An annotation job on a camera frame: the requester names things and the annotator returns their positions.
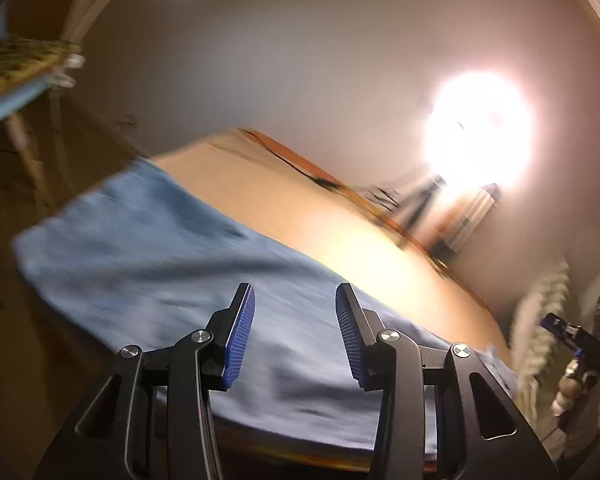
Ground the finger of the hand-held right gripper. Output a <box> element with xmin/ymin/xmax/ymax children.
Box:
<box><xmin>542</xmin><ymin>312</ymin><xmax>581</xmax><ymax>343</ymax></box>

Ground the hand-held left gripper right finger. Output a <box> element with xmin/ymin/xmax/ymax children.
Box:
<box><xmin>334</xmin><ymin>283</ymin><xmax>561</xmax><ymax>480</ymax></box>

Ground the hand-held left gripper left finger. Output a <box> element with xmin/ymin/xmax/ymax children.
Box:
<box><xmin>32</xmin><ymin>283</ymin><xmax>256</xmax><ymax>480</ymax></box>

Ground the blue cloth towel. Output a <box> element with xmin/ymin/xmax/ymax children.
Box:
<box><xmin>12</xmin><ymin>157</ymin><xmax>518</xmax><ymax>463</ymax></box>

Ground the person's right hand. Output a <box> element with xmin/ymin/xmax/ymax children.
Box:
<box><xmin>551</xmin><ymin>362</ymin><xmax>600</xmax><ymax>418</ymax></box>

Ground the white green printed pillow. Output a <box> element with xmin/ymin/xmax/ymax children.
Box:
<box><xmin>509</xmin><ymin>260</ymin><xmax>576</xmax><ymax>423</ymax></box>

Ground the black tripod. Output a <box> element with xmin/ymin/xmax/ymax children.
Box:
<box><xmin>400</xmin><ymin>175</ymin><xmax>446</xmax><ymax>241</ymax></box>

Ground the blue ironing board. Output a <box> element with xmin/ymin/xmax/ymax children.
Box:
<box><xmin>0</xmin><ymin>10</ymin><xmax>88</xmax><ymax>216</ymax></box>

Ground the yellow patterned cloth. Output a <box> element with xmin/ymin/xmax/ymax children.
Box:
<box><xmin>0</xmin><ymin>37</ymin><xmax>85</xmax><ymax>106</ymax></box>

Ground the black light cable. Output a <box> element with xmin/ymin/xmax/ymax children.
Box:
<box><xmin>215</xmin><ymin>142</ymin><xmax>346</xmax><ymax>193</ymax></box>

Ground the round ring light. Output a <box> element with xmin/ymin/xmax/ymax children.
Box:
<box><xmin>422</xmin><ymin>72</ymin><xmax>536</xmax><ymax>183</ymax></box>

